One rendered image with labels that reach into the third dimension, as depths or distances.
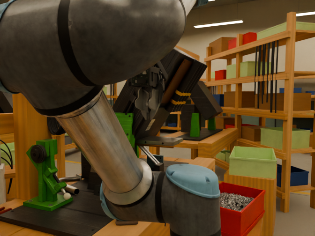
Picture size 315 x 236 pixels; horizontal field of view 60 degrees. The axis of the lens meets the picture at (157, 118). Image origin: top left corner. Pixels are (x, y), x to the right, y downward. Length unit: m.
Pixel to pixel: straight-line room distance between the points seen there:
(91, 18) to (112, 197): 0.40
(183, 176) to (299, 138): 3.22
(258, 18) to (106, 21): 10.05
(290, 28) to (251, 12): 6.91
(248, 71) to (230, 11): 6.50
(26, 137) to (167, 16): 1.09
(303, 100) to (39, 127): 3.09
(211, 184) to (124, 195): 0.18
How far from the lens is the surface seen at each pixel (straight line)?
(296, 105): 3.68
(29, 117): 1.34
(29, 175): 1.37
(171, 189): 0.60
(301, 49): 10.02
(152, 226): 1.06
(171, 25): 0.34
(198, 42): 10.59
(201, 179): 0.59
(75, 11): 0.31
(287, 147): 3.49
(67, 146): 6.59
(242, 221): 1.15
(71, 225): 1.06
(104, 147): 0.47
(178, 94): 1.41
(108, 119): 0.45
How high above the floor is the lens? 1.35
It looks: 4 degrees down
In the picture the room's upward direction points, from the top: straight up
